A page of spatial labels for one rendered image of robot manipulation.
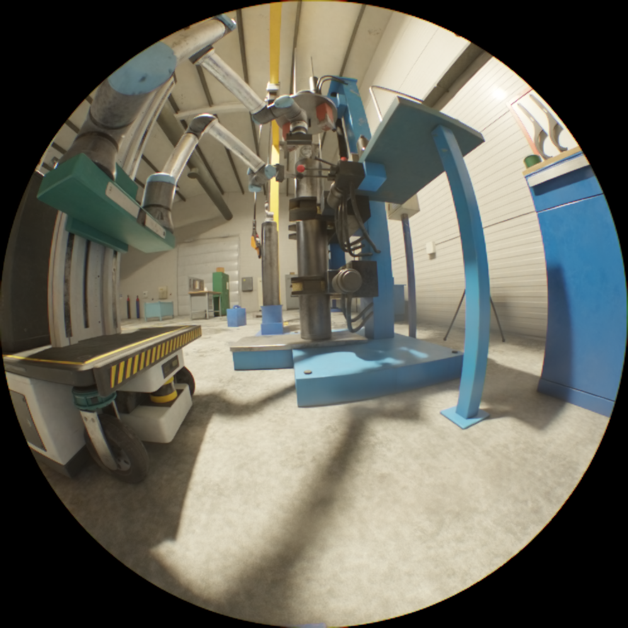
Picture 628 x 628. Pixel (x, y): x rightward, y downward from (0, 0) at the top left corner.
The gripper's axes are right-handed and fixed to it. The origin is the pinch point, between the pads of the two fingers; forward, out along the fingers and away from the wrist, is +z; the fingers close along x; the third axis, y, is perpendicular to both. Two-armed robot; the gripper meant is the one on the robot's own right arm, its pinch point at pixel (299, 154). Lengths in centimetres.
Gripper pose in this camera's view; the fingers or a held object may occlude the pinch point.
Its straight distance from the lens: 112.0
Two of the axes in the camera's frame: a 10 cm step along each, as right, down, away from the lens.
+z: 0.4, 10.0, 0.6
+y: 1.2, 0.5, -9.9
